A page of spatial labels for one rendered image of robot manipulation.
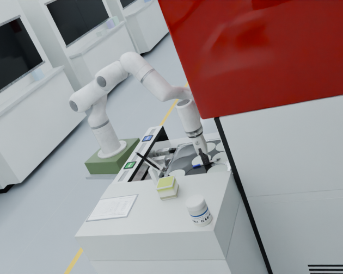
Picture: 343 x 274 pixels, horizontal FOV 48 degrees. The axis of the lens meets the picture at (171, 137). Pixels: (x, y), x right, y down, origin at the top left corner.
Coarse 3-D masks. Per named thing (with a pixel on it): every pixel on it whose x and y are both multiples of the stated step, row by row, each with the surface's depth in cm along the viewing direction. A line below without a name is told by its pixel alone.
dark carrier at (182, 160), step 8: (192, 144) 207; (216, 144) 198; (176, 152) 206; (184, 152) 203; (192, 152) 200; (208, 152) 194; (216, 152) 191; (176, 160) 199; (184, 160) 196; (168, 168) 195; (176, 168) 192; (184, 168) 189; (192, 168) 187; (200, 168) 184; (208, 168) 182
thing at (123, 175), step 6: (156, 126) 230; (150, 132) 226; (156, 132) 223; (138, 144) 217; (144, 144) 216; (150, 144) 212; (138, 150) 211; (144, 150) 208; (132, 156) 207; (138, 156) 205; (126, 162) 204; (138, 162) 199; (120, 174) 195; (126, 174) 193; (114, 180) 191; (120, 180) 190; (126, 180) 187
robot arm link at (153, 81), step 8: (152, 72) 173; (144, 80) 174; (152, 80) 172; (160, 80) 173; (152, 88) 173; (160, 88) 172; (168, 88) 172; (176, 88) 174; (184, 88) 175; (160, 96) 173; (168, 96) 173; (176, 96) 177; (184, 96) 178; (192, 96) 177
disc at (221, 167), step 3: (216, 165) 181; (219, 165) 180; (222, 165) 179; (225, 165) 178; (210, 168) 181; (213, 168) 180; (216, 168) 179; (219, 168) 178; (222, 168) 177; (225, 168) 176; (207, 171) 179; (210, 171) 179; (213, 171) 178; (216, 171) 177; (219, 171) 176
